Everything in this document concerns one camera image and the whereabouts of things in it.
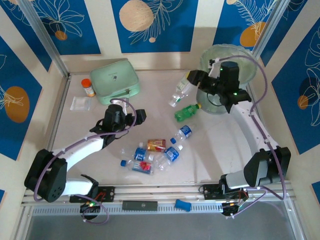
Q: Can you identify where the clear bottle green print label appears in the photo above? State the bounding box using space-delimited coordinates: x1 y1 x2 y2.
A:
167 72 198 108

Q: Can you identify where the red gold drink carton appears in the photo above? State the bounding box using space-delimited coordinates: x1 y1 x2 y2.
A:
146 138 166 153

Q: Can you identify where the green plastic soda bottle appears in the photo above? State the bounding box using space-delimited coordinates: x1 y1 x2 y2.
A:
174 103 202 123

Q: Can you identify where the blue label bottle white cap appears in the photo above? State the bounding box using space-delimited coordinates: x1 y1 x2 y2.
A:
120 146 156 163
156 144 184 172

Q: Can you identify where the clear bin with green liner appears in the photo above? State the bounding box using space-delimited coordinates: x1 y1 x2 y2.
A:
196 44 258 116

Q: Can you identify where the small clear plastic packet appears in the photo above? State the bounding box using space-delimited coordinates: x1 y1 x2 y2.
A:
69 96 92 112

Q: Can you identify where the mint green zip pouch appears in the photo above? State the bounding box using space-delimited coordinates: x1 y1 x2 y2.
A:
89 58 141 105

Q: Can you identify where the orange lid pill bottle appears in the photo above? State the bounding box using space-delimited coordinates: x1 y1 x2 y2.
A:
81 78 96 98

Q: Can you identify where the red blue label bottle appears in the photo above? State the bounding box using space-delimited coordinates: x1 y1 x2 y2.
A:
120 159 155 176

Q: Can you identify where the black rectangular bar device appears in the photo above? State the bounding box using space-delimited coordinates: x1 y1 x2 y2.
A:
121 200 159 210

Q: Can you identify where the left controller board green light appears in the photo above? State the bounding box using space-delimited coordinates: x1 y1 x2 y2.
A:
79 201 101 221

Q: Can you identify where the blue bone-shaped object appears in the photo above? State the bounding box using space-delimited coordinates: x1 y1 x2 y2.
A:
174 198 193 213

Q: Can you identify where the right controller board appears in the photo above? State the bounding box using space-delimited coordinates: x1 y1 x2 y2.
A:
221 199 250 220

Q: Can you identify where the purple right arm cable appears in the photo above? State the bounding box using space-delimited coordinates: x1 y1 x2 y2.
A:
219 55 287 220

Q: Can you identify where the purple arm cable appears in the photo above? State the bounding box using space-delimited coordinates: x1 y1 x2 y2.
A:
33 98 138 225
219 55 287 220

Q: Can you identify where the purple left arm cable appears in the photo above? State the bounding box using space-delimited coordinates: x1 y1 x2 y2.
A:
33 98 138 225

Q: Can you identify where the aluminium side rail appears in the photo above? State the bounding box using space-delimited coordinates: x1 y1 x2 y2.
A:
14 74 72 240
246 83 283 181

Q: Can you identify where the aluminium frame post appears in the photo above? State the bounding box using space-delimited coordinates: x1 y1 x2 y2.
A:
17 0 72 78
251 0 291 61

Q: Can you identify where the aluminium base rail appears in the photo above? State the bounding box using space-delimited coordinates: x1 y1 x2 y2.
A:
21 181 297 201

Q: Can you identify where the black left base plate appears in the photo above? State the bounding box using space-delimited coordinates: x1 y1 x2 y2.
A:
69 186 116 203

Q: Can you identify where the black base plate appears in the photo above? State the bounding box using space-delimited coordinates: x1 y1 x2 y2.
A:
202 184 249 201
69 186 116 203

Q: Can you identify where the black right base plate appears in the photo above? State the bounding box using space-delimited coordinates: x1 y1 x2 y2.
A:
202 184 249 201

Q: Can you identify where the grey slotted cable duct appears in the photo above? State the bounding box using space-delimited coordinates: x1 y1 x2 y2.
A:
32 201 292 216

